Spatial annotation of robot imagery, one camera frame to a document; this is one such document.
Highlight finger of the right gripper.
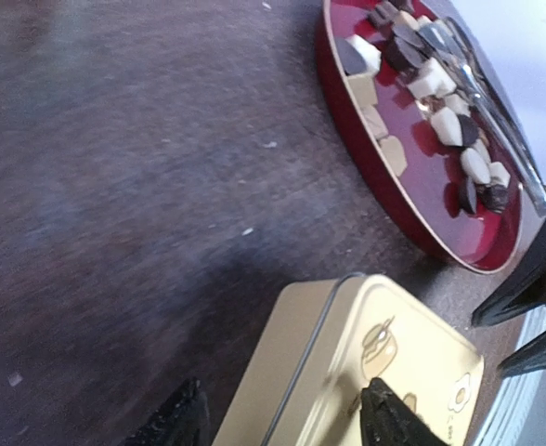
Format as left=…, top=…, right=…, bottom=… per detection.
left=499, top=331, right=546, bottom=377
left=471, top=219, right=546, bottom=327

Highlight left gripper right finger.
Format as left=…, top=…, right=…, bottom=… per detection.
left=360, top=377, right=447, bottom=446

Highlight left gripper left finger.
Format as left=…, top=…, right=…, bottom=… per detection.
left=128, top=377, right=209, bottom=446

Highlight bear print tin lid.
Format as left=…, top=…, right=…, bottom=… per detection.
left=214, top=274, right=484, bottom=445

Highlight metal tongs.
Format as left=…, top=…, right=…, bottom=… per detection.
left=418, top=17, right=546, bottom=216

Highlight red round tray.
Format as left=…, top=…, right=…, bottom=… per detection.
left=316, top=1, right=527, bottom=274

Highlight front aluminium rail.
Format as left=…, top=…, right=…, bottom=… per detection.
left=476, top=306, right=546, bottom=446

